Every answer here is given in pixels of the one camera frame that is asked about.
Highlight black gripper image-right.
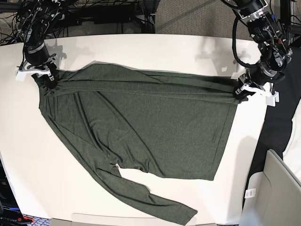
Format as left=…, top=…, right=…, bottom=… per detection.
left=233, top=75, right=255, bottom=101

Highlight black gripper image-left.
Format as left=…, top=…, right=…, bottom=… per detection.
left=32, top=63, right=59, bottom=89

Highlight dark green long-sleeve shirt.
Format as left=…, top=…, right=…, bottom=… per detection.
left=33, top=64, right=239, bottom=225

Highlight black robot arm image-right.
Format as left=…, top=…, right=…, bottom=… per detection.
left=223, top=0, right=293, bottom=102

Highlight black garment on right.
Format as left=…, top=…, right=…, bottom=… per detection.
left=241, top=75, right=301, bottom=214

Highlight white price tag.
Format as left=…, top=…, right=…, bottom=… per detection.
left=245, top=188, right=256, bottom=199

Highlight grey plastic bin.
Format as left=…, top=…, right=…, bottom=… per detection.
left=239, top=150, right=301, bottom=226

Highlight black box with orange logo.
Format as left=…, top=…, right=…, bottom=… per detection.
left=0, top=163, right=34, bottom=226

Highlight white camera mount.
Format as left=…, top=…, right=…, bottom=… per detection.
left=241, top=82, right=280, bottom=107
left=14, top=66, right=55, bottom=81

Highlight tangled black cables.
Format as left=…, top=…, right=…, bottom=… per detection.
left=0, top=0, right=71, bottom=45

